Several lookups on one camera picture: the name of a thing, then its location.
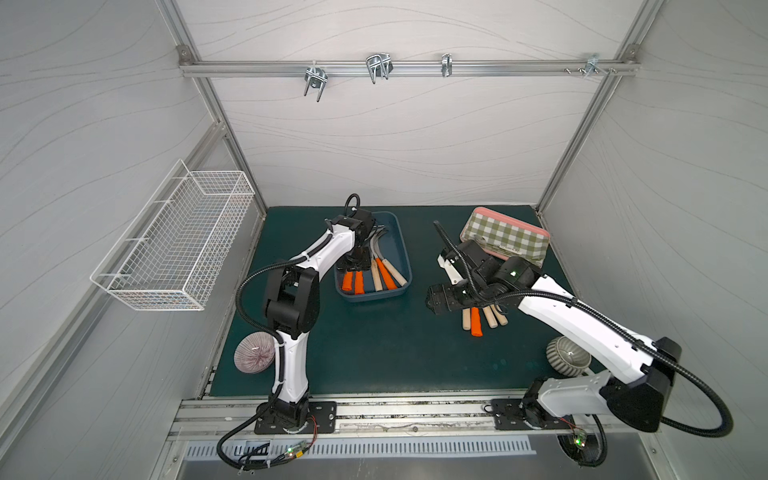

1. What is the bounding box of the metal clamp hook right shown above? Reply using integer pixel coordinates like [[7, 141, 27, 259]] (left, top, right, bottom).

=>
[[564, 54, 618, 79]]

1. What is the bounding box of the grey ribbed mug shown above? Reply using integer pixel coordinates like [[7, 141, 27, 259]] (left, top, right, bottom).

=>
[[545, 336, 592, 378]]

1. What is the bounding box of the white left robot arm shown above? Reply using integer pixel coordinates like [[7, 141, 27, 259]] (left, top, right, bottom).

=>
[[264, 207, 376, 433]]

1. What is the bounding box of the white vent strip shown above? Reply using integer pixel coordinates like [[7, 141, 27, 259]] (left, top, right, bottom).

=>
[[184, 435, 537, 461]]

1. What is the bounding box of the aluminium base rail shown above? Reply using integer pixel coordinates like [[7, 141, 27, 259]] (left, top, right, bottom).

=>
[[167, 392, 661, 443]]

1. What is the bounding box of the aluminium crossbar rail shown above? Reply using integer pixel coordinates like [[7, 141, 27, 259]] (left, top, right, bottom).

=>
[[180, 57, 641, 78]]

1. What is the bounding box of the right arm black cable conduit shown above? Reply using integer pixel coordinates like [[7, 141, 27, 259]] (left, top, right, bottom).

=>
[[433, 220, 734, 468]]

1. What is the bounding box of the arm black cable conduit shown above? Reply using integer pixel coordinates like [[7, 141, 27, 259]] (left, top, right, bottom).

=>
[[433, 220, 734, 468], [215, 193, 362, 472]]

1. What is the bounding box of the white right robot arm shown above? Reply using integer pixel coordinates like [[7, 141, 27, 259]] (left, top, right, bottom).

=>
[[426, 241, 674, 432]]

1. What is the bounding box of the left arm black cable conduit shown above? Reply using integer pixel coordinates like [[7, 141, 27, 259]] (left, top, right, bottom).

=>
[[215, 193, 362, 472]]

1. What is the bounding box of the white wire basket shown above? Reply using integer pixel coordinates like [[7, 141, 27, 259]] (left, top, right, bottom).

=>
[[90, 160, 254, 312]]

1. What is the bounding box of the pink striped bowl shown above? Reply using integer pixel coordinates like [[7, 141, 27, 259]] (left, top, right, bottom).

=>
[[233, 332, 276, 374]]

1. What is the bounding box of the metal clamp hook left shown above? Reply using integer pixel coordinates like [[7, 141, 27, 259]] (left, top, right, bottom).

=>
[[303, 66, 328, 102]]

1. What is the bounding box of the blue plastic storage box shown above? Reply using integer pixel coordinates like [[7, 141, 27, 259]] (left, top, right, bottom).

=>
[[333, 211, 413, 303]]

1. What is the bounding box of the metal clamp hook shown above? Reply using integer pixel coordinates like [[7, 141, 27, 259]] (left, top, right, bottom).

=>
[[564, 54, 618, 79], [303, 66, 328, 102], [365, 53, 393, 84]]

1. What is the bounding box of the pink tray with checkered cloth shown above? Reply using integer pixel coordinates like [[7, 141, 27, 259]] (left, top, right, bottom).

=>
[[459, 207, 550, 267]]

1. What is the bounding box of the metal clamp hook middle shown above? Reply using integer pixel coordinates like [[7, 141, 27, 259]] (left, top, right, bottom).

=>
[[365, 53, 393, 84]]

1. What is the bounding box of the metal ring hook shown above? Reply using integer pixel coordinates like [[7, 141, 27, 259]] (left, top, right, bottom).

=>
[[441, 53, 453, 78]]

